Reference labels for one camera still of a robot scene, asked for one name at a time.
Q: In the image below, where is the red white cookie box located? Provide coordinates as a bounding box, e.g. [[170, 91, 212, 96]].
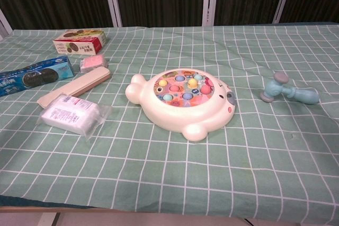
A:
[[52, 29, 107, 55]]

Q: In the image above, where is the white whack-a-mole toy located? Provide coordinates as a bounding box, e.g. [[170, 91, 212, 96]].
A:
[[124, 68, 237, 142]]

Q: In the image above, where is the small teal object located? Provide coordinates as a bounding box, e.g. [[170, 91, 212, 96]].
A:
[[258, 71, 319, 105]]

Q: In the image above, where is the white tissue pack clear wrap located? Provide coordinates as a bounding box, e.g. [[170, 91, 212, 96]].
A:
[[37, 94, 113, 140]]

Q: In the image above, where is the pink white wrapped pack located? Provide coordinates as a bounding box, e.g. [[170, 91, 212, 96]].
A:
[[79, 53, 110, 74]]

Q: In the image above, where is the long beige plastic case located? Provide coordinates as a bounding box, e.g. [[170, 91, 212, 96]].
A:
[[37, 66, 111, 109]]

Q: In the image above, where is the green checked tablecloth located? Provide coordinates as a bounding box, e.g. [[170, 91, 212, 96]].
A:
[[0, 24, 339, 218]]

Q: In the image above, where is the blue Oreo cookie box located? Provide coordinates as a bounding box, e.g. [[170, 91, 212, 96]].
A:
[[0, 55, 75, 98]]

